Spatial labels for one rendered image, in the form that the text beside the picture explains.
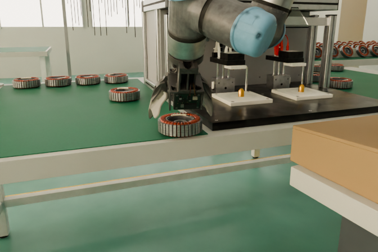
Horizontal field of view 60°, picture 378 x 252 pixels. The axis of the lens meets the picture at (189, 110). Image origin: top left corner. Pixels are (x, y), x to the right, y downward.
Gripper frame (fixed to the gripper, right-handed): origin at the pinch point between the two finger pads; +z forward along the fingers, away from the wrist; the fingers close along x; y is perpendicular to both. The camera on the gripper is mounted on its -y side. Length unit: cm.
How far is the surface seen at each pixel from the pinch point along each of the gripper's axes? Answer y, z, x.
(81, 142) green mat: 5.0, 2.6, -23.5
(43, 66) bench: -247, 167, -117
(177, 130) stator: 4.6, 0.4, -1.1
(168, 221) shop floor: -27, 108, 2
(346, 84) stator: -41, 27, 76
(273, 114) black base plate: -4.8, 6.0, 27.0
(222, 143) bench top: 5.7, 5.0, 10.2
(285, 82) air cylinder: -38, 22, 47
